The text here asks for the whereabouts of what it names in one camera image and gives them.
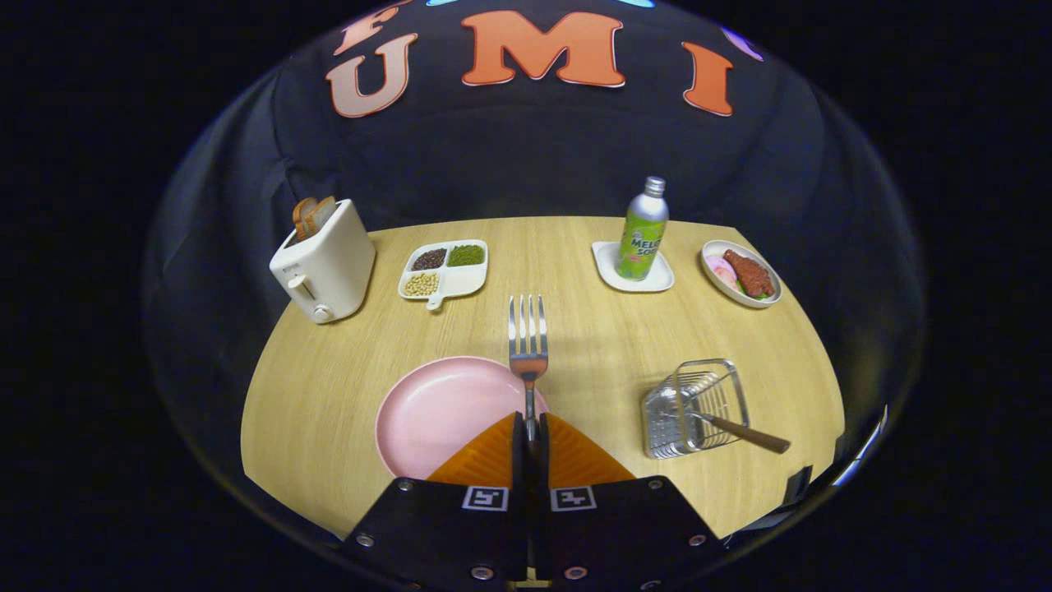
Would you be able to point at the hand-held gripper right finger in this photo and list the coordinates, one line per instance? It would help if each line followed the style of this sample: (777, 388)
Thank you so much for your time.
(616, 526)

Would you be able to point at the red meat piece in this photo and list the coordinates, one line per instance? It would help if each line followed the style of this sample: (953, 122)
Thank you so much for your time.
(749, 273)

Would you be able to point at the pile of green beans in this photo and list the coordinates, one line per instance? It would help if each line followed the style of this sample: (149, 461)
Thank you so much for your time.
(466, 255)

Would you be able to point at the pile of pale soybeans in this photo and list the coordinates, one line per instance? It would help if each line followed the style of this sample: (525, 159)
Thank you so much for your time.
(421, 284)

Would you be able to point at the pink round plate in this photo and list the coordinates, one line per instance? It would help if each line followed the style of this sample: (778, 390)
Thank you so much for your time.
(436, 411)

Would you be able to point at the green soda bottle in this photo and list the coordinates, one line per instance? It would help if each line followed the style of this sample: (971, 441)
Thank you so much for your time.
(641, 238)

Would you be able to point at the white square coaster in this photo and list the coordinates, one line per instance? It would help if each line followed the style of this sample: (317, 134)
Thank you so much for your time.
(604, 259)

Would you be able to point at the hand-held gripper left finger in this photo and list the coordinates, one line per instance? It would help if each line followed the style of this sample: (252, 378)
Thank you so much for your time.
(444, 526)

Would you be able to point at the white toaster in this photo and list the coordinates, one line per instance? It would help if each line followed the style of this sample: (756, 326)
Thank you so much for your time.
(329, 263)

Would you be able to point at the white divided dish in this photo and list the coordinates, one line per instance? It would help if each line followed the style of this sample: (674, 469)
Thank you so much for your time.
(464, 281)

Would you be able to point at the white oval food dish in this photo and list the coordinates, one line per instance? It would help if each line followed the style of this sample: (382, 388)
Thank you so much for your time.
(715, 284)

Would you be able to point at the brown bread slice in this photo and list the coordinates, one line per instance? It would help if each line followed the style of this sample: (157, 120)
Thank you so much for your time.
(311, 215)

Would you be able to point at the pile of dark brown beans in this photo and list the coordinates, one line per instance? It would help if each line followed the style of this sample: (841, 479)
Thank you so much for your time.
(429, 260)

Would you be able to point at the green lettuce leaf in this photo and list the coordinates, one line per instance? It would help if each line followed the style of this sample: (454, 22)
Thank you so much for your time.
(752, 292)

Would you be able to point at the pink ham slices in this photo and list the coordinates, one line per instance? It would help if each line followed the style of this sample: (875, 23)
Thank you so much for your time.
(721, 270)

